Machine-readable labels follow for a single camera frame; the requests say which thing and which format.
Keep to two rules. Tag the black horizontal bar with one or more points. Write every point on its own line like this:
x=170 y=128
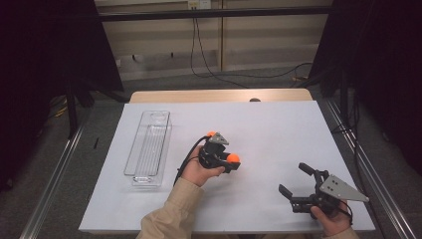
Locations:
x=215 y=14

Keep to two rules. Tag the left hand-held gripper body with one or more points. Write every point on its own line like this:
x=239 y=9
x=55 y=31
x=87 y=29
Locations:
x=214 y=157

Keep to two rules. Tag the black curtain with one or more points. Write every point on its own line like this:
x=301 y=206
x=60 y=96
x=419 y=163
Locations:
x=384 y=66
x=40 y=66

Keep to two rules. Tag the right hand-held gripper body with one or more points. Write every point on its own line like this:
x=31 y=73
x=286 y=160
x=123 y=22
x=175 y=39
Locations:
x=326 y=195

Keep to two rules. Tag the person's left hand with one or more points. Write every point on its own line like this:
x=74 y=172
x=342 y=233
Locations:
x=195 y=172

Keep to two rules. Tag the wooden table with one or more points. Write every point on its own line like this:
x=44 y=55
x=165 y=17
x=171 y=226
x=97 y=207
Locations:
x=199 y=96

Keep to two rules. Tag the metal floor rail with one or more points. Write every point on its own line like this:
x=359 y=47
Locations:
x=393 y=207
x=49 y=192

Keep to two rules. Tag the white wall socket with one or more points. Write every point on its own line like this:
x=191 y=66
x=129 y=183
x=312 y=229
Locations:
x=199 y=4

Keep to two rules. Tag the person's right hand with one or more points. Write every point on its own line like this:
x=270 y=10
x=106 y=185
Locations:
x=335 y=224

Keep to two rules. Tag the clear plastic tray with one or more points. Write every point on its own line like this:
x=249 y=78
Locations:
x=147 y=149

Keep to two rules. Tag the orange ball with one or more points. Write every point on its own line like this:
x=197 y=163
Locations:
x=210 y=133
x=233 y=158

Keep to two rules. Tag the white board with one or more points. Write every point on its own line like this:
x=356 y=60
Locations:
x=258 y=205

